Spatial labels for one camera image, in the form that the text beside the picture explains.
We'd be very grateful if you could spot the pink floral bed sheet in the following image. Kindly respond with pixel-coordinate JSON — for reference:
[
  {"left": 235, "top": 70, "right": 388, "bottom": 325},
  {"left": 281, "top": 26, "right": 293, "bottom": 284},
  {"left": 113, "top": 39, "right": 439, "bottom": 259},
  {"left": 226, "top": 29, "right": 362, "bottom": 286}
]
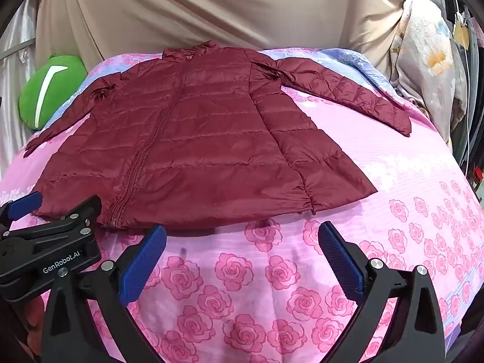
[{"left": 0, "top": 47, "right": 484, "bottom": 363}]

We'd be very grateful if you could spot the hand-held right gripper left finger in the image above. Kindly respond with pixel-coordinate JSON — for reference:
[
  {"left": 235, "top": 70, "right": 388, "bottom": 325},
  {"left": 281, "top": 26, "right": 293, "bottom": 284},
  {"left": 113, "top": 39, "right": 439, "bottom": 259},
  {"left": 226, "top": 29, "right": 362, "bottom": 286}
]
[{"left": 40, "top": 225, "right": 168, "bottom": 363}]

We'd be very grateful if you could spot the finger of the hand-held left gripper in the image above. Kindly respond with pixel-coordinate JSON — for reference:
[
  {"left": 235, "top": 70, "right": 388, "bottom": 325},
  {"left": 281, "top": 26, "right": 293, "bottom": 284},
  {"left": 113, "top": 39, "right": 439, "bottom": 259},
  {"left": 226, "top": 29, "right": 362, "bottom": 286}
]
[
  {"left": 53, "top": 196, "right": 103, "bottom": 236},
  {"left": 0, "top": 191, "right": 43, "bottom": 235}
]

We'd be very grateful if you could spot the silver curtain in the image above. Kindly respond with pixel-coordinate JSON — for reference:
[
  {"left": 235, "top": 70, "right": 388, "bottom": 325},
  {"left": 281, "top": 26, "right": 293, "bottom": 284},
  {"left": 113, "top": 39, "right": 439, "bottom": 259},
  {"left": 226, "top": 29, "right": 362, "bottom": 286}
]
[{"left": 0, "top": 0, "right": 48, "bottom": 176}]

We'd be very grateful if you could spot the maroon quilted jacket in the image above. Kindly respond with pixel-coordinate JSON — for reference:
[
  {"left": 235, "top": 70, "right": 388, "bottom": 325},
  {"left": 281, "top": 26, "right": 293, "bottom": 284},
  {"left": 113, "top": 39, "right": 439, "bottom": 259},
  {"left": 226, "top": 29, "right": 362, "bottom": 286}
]
[{"left": 23, "top": 41, "right": 413, "bottom": 231}]

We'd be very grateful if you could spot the yellowish paper tag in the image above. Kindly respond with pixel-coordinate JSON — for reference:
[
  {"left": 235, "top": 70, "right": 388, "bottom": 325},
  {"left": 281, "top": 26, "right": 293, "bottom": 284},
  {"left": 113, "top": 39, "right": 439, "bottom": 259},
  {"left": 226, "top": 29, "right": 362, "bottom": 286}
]
[{"left": 455, "top": 19, "right": 472, "bottom": 48}]

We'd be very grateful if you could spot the cream floral cloth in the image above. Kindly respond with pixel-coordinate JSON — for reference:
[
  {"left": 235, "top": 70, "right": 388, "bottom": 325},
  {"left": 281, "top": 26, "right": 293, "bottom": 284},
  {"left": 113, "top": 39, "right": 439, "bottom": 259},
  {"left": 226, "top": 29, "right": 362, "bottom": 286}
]
[{"left": 386, "top": 0, "right": 470, "bottom": 148}]

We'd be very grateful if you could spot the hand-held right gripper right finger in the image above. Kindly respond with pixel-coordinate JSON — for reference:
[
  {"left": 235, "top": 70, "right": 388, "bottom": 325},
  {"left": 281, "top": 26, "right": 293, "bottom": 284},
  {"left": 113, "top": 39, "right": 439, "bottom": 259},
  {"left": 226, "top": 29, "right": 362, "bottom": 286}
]
[{"left": 318, "top": 221, "right": 447, "bottom": 363}]

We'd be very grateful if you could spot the green plush pillow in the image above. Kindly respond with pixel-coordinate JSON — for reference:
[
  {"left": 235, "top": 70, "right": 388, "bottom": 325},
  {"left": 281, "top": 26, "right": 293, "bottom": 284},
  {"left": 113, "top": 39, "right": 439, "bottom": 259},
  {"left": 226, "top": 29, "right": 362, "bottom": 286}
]
[{"left": 19, "top": 55, "right": 88, "bottom": 131}]

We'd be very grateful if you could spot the beige hanging cloth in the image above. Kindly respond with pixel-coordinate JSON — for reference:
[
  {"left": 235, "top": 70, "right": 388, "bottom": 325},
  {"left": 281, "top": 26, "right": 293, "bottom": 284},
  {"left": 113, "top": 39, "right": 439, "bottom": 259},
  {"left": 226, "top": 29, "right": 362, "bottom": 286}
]
[{"left": 34, "top": 0, "right": 414, "bottom": 80}]

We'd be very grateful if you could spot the white cable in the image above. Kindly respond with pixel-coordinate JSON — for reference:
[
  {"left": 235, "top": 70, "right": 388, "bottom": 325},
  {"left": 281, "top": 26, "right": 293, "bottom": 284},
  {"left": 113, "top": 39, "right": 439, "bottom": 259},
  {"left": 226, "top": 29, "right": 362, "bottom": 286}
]
[{"left": 452, "top": 0, "right": 478, "bottom": 175}]

